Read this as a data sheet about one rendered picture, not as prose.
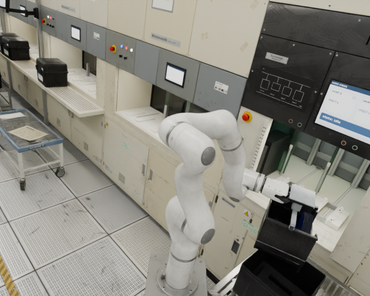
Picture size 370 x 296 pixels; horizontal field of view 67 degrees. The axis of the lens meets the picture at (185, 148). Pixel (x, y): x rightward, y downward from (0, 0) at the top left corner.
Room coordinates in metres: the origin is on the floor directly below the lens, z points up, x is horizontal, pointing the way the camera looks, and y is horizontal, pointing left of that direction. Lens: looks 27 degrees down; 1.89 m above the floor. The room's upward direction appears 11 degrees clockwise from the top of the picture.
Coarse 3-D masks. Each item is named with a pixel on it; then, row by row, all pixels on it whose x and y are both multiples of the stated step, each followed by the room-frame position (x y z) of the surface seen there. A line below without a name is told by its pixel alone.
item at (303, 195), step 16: (304, 192) 0.99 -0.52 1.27; (272, 208) 1.09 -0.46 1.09; (288, 208) 1.07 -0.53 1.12; (304, 208) 1.06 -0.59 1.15; (272, 224) 0.90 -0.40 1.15; (288, 224) 1.06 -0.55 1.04; (256, 240) 0.92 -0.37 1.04; (272, 240) 0.89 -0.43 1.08; (288, 240) 0.87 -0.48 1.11; (304, 240) 0.86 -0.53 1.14; (288, 256) 0.87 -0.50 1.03; (304, 256) 0.85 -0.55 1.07
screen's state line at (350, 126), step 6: (324, 114) 1.31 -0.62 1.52; (330, 120) 1.29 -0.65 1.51; (336, 120) 1.27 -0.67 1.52; (342, 120) 1.26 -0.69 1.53; (342, 126) 1.25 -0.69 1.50; (348, 126) 1.24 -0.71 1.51; (354, 126) 1.22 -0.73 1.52; (360, 126) 1.21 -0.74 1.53; (360, 132) 1.20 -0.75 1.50; (366, 132) 1.19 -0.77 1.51
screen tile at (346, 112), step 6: (336, 90) 1.31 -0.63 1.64; (342, 90) 1.29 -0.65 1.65; (330, 96) 1.32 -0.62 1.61; (336, 96) 1.30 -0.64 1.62; (342, 96) 1.28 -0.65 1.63; (348, 96) 1.27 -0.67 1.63; (330, 102) 1.31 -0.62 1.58; (348, 102) 1.26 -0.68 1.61; (354, 102) 1.25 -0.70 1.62; (324, 108) 1.32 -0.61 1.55; (330, 108) 1.30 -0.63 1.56; (336, 108) 1.29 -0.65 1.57; (342, 108) 1.27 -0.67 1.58; (348, 108) 1.26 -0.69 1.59; (354, 108) 1.24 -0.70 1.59; (336, 114) 1.28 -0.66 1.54; (342, 114) 1.27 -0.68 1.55; (348, 114) 1.25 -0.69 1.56
